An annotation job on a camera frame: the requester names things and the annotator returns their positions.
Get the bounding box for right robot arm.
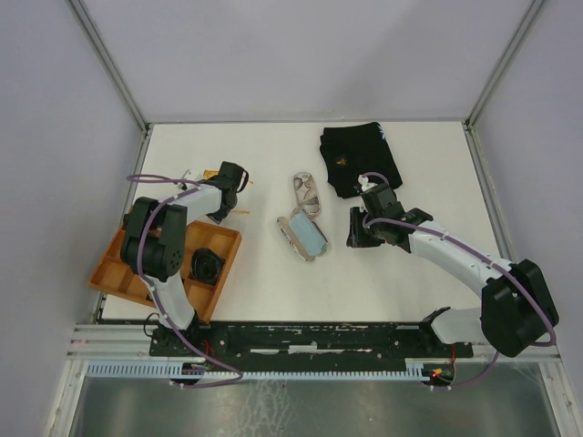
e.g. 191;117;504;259
346;180;559;357

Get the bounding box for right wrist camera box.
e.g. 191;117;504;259
355;175;377;194

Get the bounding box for aluminium frame rail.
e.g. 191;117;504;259
67;322;559;361

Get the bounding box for light blue cable duct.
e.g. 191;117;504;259
86;359;434;380

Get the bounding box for orange sunglasses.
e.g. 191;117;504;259
203;169;250;215

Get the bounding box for map print glasses case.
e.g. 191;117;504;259
291;172;322;219

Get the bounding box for orange compartment tray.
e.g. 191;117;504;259
88;221;241;323

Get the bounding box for right corner aluminium post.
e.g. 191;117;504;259
464;0;547;128

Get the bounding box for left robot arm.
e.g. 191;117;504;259
120;161;249;355

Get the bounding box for black folded cloth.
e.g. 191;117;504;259
320;122;403;198

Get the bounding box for flag print glasses case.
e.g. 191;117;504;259
276;216;319;262

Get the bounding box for left corner aluminium post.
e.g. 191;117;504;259
66;0;149;132

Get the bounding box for corner aluminium post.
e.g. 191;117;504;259
66;0;149;132
464;0;547;128

